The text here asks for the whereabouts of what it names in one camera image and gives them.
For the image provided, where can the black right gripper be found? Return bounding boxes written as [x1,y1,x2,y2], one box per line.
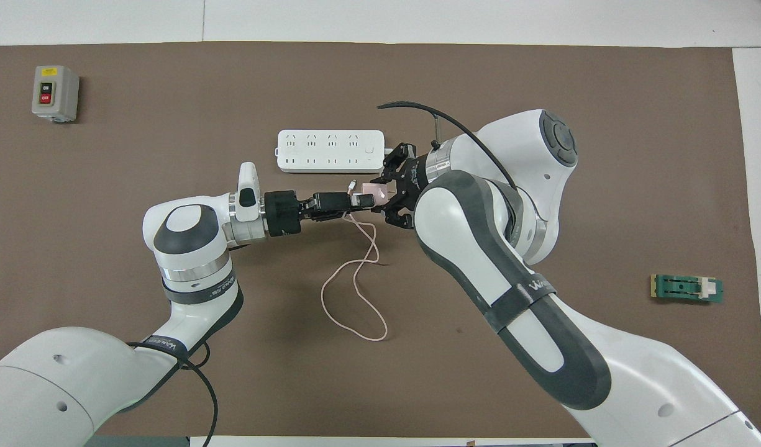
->
[349,143,428,229]

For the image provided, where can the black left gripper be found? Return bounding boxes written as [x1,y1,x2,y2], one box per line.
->
[265,190,356,238]

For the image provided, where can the pink charging cable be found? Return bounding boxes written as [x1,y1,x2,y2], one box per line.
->
[320,179,388,342]

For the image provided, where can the white power strip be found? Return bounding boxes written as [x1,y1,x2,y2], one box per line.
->
[276,129,387,174]

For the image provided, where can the brown table mat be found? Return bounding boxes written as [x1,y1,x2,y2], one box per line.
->
[0,42,757,438]

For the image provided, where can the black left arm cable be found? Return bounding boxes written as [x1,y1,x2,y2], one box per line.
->
[127,340,219,447]

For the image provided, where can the green knife switch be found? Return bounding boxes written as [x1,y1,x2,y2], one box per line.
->
[650,274,724,305]

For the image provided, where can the grey switch box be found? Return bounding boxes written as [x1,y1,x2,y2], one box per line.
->
[32,65,80,123]

